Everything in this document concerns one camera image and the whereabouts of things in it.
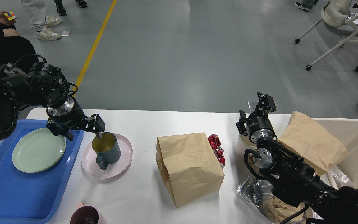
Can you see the brown paper bag on table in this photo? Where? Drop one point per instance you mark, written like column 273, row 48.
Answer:
column 188, row 166

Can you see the red foil wrapper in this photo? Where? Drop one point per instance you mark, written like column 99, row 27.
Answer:
column 216, row 146

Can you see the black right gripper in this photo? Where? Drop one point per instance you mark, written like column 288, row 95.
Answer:
column 259, row 126

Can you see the seated person in black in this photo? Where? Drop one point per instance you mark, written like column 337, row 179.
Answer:
column 13, row 47

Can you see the brown paper bag in bin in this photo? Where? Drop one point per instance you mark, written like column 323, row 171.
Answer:
column 307, row 138

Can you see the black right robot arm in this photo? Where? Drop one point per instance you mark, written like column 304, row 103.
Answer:
column 292, row 179

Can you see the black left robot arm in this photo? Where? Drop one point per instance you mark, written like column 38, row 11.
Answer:
column 46, row 86

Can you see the white office chair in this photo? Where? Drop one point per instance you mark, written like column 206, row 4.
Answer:
column 337, row 19

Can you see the pink plate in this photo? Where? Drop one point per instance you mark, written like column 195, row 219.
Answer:
column 91, row 167

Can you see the pink mug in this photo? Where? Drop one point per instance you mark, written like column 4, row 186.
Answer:
column 86, row 214

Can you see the blue plastic tray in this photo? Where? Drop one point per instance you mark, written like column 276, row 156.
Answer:
column 33, row 198

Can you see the green plate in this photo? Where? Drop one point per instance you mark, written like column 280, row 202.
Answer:
column 38, row 151

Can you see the crumpled brown paper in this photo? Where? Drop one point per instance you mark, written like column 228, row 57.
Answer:
column 277, row 211

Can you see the white paper cup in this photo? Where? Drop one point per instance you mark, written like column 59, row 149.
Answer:
column 243, row 143

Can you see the rubiks cube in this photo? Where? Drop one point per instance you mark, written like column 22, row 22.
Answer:
column 10, row 16

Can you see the standing person white sneakers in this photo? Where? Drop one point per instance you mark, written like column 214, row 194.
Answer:
column 36, row 12

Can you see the dark blue mug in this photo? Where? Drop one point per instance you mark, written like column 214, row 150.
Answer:
column 107, row 150

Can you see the paper scrap on floor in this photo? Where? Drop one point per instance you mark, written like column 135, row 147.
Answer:
column 66, row 33

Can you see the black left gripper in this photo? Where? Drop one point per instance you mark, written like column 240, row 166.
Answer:
column 70, row 116

